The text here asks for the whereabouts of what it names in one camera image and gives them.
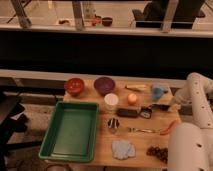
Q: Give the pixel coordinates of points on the green plastic tray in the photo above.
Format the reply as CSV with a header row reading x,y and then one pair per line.
x,y
71,133

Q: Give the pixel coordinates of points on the red bowl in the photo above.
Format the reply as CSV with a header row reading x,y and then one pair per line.
x,y
74,86

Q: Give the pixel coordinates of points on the purple bowl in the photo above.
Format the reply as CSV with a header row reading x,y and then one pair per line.
x,y
104,85

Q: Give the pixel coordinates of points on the black chair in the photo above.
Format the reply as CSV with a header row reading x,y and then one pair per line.
x,y
12,120

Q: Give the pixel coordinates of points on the small black square box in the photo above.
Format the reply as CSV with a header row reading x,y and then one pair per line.
x,y
146,112

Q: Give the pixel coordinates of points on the black rectangular case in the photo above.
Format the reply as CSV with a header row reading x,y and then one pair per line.
x,y
121,112

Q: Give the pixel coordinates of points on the black brush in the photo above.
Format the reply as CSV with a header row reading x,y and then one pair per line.
x,y
160,107

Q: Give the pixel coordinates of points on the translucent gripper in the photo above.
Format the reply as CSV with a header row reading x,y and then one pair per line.
x,y
174,107

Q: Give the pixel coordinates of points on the white paper cup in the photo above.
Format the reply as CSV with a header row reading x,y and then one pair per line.
x,y
111,101

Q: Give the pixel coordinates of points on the light blue sponge cloth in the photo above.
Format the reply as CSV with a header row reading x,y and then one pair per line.
x,y
123,149

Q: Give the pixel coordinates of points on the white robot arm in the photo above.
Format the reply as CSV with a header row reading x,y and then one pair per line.
x,y
190,145

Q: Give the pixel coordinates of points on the background dark bowl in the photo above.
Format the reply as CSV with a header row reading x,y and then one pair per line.
x,y
107,21

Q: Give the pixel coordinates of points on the dark grape bunch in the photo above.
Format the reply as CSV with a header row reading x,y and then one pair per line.
x,y
159,153

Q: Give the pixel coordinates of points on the orange round fruit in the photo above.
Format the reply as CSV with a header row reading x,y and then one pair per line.
x,y
132,99

